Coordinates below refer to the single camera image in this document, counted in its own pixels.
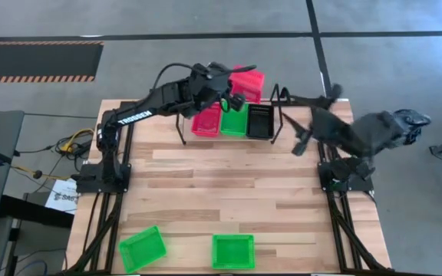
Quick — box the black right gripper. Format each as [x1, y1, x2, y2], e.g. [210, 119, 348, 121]
[282, 107, 351, 156]

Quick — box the red plastic basket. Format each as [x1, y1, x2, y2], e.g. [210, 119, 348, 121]
[228, 64, 266, 105]
[190, 102, 223, 138]

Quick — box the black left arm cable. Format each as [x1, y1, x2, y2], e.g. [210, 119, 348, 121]
[152, 62, 197, 93]

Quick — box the green plastic basket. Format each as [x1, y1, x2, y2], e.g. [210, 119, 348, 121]
[219, 100, 249, 138]
[211, 233, 256, 271]
[118, 225, 167, 274]

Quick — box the black plastic basket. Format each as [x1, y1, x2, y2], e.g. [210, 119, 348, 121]
[246, 103, 275, 140]

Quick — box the yellow cable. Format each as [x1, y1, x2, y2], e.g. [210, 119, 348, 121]
[12, 128, 95, 182]

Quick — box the white printed paper sheet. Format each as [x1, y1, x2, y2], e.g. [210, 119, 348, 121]
[44, 178, 80, 215]

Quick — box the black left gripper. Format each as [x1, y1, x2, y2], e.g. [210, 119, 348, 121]
[182, 62, 247, 117]

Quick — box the black mat orange striped edge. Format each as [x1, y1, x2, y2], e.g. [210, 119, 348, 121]
[0, 41, 104, 84]

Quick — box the black furniture beam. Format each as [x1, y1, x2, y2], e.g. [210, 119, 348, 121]
[0, 194, 74, 229]

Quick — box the black aluminium table frame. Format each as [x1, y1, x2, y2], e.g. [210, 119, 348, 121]
[65, 100, 394, 275]

